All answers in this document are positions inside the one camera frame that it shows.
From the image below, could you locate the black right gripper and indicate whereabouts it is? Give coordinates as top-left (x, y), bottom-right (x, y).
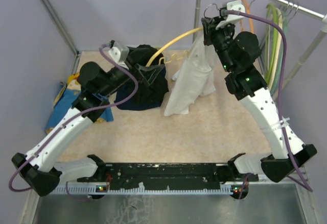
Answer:
top-left (202, 16), bottom-right (235, 72)

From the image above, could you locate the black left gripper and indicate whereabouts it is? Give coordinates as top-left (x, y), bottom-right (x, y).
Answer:
top-left (99, 46), bottom-right (164, 97)

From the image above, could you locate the black t-shirt white trim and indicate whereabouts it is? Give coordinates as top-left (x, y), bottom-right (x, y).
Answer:
top-left (138, 44), bottom-right (169, 94)

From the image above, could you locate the yellow hanger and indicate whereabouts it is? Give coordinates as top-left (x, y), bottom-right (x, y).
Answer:
top-left (146, 3), bottom-right (218, 67)

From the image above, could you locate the dark navy t-shirt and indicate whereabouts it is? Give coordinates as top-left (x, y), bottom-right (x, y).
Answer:
top-left (114, 83), bottom-right (165, 111)

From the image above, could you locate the orange hanger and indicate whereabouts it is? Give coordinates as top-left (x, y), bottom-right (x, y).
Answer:
top-left (240, 0), bottom-right (255, 34)

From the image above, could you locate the off-white t-shirt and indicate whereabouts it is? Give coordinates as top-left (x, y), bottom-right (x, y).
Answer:
top-left (163, 33), bottom-right (219, 117)

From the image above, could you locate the cream hanger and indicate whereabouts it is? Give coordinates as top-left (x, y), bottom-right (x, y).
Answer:
top-left (269, 8), bottom-right (283, 90)

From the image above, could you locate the mint green hanger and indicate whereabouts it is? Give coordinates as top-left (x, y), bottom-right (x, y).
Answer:
top-left (269, 3), bottom-right (299, 94)

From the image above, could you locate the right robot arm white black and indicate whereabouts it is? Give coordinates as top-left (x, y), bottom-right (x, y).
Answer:
top-left (201, 16), bottom-right (317, 183)

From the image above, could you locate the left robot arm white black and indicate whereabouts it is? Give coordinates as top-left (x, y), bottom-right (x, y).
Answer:
top-left (12, 44), bottom-right (164, 196)

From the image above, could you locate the blue Pikachu t-shirt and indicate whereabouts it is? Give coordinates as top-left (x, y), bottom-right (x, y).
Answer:
top-left (45, 72), bottom-right (114, 134)

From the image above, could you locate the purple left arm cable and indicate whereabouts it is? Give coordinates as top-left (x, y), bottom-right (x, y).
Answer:
top-left (8, 44), bottom-right (140, 202)

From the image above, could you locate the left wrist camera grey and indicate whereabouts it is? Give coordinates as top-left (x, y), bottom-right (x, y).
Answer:
top-left (108, 40), bottom-right (129, 63)

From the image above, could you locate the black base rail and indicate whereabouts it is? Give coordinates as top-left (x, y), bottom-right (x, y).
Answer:
top-left (77, 163), bottom-right (259, 198)

